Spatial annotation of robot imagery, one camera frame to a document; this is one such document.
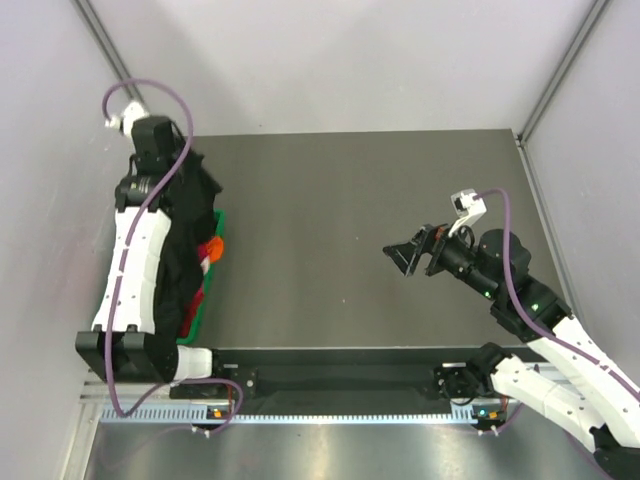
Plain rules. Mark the black t shirt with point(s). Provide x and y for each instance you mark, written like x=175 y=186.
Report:
x=188 y=200

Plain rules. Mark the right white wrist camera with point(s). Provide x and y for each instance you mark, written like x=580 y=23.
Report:
x=469 y=207

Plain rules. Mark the orange t shirt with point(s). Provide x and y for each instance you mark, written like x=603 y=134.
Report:
x=215 y=249

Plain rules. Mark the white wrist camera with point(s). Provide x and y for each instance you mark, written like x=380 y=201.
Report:
x=124 y=121
x=469 y=207

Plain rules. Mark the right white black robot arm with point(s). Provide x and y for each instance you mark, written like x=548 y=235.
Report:
x=600 y=407

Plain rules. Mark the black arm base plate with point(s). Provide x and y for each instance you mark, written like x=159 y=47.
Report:
x=401 y=372

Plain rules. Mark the grey slotted cable duct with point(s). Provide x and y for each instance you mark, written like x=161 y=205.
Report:
x=202 y=414

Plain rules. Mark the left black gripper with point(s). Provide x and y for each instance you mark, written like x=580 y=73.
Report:
x=179 y=137

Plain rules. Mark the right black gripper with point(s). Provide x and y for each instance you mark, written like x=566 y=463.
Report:
x=429 y=239

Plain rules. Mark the aluminium frame rail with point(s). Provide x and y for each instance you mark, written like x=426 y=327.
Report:
x=96 y=390

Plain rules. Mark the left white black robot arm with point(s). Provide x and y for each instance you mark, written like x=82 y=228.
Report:
x=165 y=223

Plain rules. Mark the green plastic bin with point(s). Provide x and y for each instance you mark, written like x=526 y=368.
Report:
x=219 y=223

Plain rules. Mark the magenta t shirt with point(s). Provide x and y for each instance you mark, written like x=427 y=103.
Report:
x=203 y=255

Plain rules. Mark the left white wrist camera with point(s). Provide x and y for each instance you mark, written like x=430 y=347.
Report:
x=124 y=121

